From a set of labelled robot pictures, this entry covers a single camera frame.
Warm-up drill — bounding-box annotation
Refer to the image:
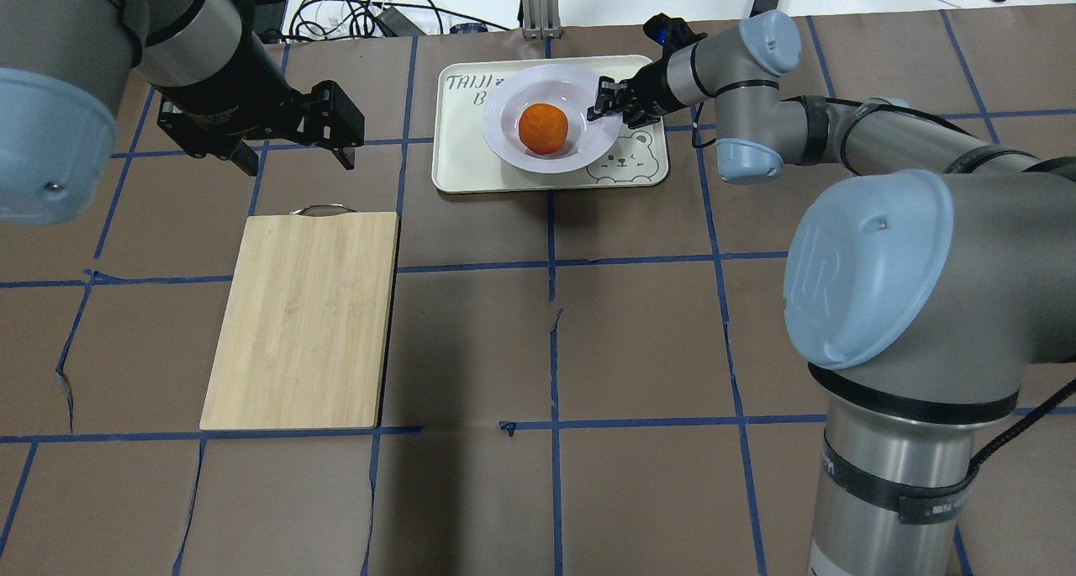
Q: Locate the orange fruit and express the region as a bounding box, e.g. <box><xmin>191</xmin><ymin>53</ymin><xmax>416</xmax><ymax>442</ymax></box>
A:
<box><xmin>518</xmin><ymin>103</ymin><xmax>569</xmax><ymax>156</ymax></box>

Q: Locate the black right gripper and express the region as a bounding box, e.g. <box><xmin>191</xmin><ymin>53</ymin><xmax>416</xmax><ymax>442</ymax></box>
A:
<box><xmin>587</xmin><ymin>59</ymin><xmax>673</xmax><ymax>130</ymax></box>

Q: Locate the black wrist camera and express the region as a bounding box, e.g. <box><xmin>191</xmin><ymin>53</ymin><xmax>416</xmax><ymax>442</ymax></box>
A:
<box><xmin>642</xmin><ymin>13</ymin><xmax>708</xmax><ymax>59</ymax></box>

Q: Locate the cream bear tray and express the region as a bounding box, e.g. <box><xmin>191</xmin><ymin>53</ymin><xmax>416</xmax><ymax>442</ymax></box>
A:
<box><xmin>431</xmin><ymin>55</ymin><xmax>669</xmax><ymax>194</ymax></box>

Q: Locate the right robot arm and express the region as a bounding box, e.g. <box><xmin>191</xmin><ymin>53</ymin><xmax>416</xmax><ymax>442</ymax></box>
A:
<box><xmin>587</xmin><ymin>9</ymin><xmax>1075</xmax><ymax>575</ymax></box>

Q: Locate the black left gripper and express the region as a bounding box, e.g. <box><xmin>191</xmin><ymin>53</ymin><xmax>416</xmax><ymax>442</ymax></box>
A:
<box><xmin>157</xmin><ymin>55</ymin><xmax>365</xmax><ymax>177</ymax></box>

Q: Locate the white round plate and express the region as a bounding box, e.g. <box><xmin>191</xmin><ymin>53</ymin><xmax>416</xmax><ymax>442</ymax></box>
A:
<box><xmin>482</xmin><ymin>64</ymin><xmax>622</xmax><ymax>174</ymax></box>

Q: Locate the bamboo cutting board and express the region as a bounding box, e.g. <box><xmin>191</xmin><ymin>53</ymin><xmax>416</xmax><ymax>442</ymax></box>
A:
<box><xmin>199</xmin><ymin>209</ymin><xmax>400</xmax><ymax>433</ymax></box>

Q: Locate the black cable bundle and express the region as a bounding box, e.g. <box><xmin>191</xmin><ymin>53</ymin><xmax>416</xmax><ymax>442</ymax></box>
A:
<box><xmin>288</xmin><ymin>0</ymin><xmax>514</xmax><ymax>42</ymax></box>

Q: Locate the aluminium frame post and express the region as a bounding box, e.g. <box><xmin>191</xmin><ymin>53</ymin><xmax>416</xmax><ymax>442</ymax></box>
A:
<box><xmin>520</xmin><ymin>0</ymin><xmax>562</xmax><ymax>40</ymax></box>

